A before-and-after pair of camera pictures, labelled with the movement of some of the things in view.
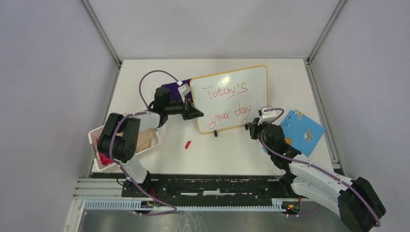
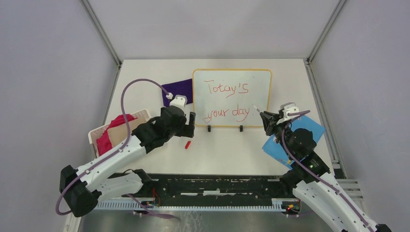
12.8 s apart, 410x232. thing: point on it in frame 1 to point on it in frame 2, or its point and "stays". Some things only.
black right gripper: [254, 127] to [270, 120]
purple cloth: [175, 94] stays
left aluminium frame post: [103, 31] stays
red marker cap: [187, 144] stays
